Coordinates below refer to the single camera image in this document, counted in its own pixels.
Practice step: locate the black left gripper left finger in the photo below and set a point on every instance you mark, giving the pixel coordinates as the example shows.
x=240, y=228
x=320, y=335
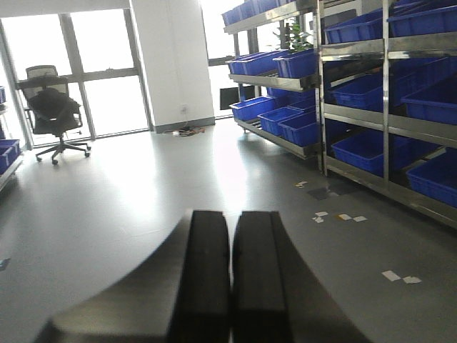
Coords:
x=179, y=293

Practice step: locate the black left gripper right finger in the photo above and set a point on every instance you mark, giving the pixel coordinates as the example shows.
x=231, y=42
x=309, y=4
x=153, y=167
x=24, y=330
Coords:
x=277, y=297

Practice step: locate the far steel shelf rack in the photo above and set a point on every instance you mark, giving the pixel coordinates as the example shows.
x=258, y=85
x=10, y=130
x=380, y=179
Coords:
x=252, y=18

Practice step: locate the steel shelf rack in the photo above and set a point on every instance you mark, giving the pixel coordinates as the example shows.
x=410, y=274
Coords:
x=252, y=18
x=387, y=102

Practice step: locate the near steel shelf rack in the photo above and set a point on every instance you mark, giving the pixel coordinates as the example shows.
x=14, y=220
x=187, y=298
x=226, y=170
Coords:
x=387, y=102

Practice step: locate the black office chair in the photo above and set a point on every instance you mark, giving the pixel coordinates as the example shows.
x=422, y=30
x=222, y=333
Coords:
x=47, y=96

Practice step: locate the green potted plant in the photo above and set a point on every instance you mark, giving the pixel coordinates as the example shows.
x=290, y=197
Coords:
x=292, y=37

